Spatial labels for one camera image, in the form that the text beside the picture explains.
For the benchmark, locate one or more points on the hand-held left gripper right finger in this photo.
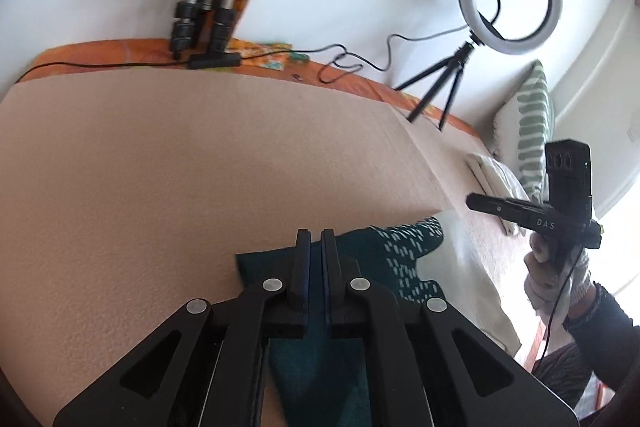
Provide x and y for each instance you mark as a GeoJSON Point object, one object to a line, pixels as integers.
{"type": "Point", "coordinates": [327, 267]}

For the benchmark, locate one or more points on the pink blanket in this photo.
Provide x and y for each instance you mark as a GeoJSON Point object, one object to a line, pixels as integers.
{"type": "Point", "coordinates": [150, 182]}

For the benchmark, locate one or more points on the green leaf print pillow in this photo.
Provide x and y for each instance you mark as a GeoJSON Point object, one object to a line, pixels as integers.
{"type": "Point", "coordinates": [530, 122]}

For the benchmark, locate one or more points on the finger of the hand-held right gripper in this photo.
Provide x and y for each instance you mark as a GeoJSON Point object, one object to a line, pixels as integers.
{"type": "Point", "coordinates": [495, 206]}

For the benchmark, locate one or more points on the person's right forearm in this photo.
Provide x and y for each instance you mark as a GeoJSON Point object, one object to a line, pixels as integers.
{"type": "Point", "coordinates": [605, 337]}

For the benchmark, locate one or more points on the folded white shirt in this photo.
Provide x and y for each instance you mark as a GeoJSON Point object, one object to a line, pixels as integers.
{"type": "Point", "coordinates": [495, 177]}

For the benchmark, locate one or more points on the striped grey garment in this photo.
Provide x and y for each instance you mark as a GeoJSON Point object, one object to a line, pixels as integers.
{"type": "Point", "coordinates": [562, 377]}

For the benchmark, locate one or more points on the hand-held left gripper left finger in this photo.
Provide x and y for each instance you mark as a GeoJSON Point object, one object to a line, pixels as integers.
{"type": "Point", "coordinates": [305, 267]}

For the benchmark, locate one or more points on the person's right hand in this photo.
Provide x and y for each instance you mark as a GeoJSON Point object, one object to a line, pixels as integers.
{"type": "Point", "coordinates": [542, 287]}

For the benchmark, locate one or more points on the small black tripod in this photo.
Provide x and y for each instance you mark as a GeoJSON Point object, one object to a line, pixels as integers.
{"type": "Point", "coordinates": [450, 72]}

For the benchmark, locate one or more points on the white and teal printed T-shirt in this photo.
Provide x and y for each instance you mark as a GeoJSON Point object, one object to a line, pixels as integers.
{"type": "Point", "coordinates": [380, 257]}

